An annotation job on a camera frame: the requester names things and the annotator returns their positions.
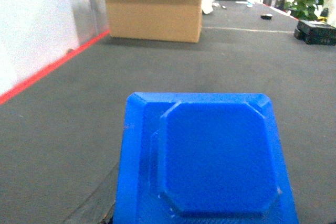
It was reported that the blue block part with knob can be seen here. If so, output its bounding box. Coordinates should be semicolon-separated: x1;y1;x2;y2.
113;92;299;223

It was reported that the black conveyor belt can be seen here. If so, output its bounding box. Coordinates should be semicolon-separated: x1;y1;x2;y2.
1;2;335;223

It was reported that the large cardboard box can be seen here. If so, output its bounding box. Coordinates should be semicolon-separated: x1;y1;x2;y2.
105;0;203;43

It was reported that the small black round object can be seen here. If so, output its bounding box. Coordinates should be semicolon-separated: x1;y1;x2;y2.
260;14;273;20

